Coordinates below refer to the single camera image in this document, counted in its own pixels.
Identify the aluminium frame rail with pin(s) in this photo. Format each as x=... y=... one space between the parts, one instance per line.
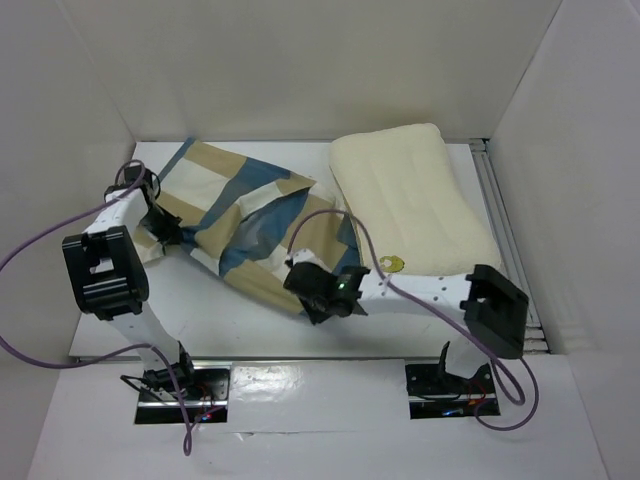
x=535 y=338

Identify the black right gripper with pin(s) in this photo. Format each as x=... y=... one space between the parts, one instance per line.
x=302 y=282

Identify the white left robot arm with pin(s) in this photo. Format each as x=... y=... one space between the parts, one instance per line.
x=109 y=281

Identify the cream pillow with duck patch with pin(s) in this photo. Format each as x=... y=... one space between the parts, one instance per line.
x=415 y=219

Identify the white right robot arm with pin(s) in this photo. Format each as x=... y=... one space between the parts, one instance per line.
x=486 y=309

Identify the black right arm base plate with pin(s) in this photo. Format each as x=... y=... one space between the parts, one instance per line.
x=436 y=394

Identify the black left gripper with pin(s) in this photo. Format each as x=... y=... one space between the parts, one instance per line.
x=170 y=234

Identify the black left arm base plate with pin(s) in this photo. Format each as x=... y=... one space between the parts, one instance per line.
x=206 y=401

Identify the blue beige plaid pillowcase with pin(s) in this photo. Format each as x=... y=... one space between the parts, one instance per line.
x=238 y=215

